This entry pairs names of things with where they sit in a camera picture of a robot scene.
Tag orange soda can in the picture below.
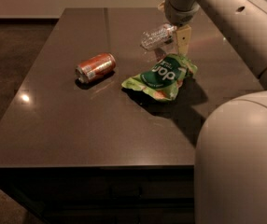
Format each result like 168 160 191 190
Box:
76 53 116 84

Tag dark cabinet drawer front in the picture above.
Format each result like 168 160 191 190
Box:
16 173 195 202

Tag clear plastic water bottle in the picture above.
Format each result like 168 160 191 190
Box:
140 23 177 50

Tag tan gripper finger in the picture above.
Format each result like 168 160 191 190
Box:
176 25 191 55

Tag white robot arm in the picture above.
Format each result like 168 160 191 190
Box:
164 0 267 224

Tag green chip bag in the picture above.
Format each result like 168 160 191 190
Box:
121 54 198 103

